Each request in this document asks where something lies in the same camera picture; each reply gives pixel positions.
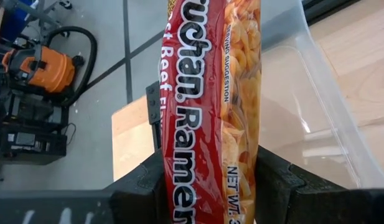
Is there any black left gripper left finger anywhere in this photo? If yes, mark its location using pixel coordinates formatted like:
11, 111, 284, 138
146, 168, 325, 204
0, 149, 172, 224

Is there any orange shop vacuum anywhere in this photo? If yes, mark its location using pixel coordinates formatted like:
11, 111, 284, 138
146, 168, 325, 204
1, 43, 86, 98

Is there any red roast beef ramen packet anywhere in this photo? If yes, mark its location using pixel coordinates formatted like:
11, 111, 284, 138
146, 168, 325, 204
158, 0, 263, 224

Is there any grey wheeled stand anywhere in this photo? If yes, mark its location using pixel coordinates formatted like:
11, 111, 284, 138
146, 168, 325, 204
6, 0, 73, 30

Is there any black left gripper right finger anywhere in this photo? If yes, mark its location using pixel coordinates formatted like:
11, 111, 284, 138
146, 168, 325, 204
255, 146, 384, 224

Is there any black vacuum hose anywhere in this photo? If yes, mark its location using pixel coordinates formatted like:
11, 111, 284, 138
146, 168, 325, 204
42, 26, 98, 107

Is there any blue container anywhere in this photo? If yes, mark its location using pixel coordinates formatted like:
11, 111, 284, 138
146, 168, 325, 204
4, 0, 40, 43

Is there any black equipment case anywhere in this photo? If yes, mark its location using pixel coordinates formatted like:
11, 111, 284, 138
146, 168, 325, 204
0, 90, 70, 166

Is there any clear plastic bin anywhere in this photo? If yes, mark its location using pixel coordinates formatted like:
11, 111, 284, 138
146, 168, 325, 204
259, 0, 384, 190

